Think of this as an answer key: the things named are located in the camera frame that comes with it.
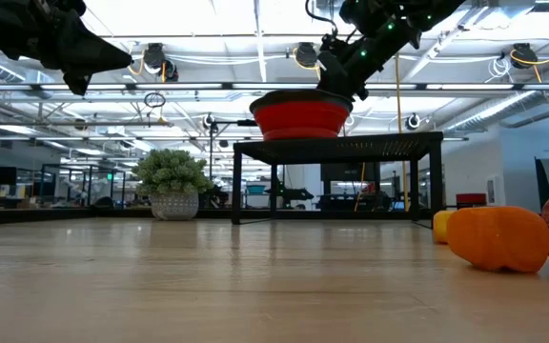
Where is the black perforated metal shelf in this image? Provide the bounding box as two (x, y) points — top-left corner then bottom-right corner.
(231, 131), (445, 226)

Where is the red bin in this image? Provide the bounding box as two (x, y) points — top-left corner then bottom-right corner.
(455, 192), (488, 210)

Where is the black gantry frame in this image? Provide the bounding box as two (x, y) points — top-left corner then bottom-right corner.
(209, 118), (261, 158)

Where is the green succulent in white pot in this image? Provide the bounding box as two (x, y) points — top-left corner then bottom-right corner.
(131, 148), (214, 221)

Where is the small yellow fruit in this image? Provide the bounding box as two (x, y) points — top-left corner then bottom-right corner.
(432, 210), (458, 246)

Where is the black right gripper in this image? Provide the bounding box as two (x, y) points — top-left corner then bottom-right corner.
(316, 36), (376, 99)

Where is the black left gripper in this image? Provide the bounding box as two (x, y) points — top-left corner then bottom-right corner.
(0, 0), (132, 96)

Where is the black workstation frame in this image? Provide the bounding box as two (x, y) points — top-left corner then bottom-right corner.
(39, 163), (128, 210)

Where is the red collapsible bowl grey rim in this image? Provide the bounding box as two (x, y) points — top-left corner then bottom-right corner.
(249, 88), (355, 142)

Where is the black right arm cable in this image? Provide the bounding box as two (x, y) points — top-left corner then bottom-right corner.
(304, 0), (338, 38)

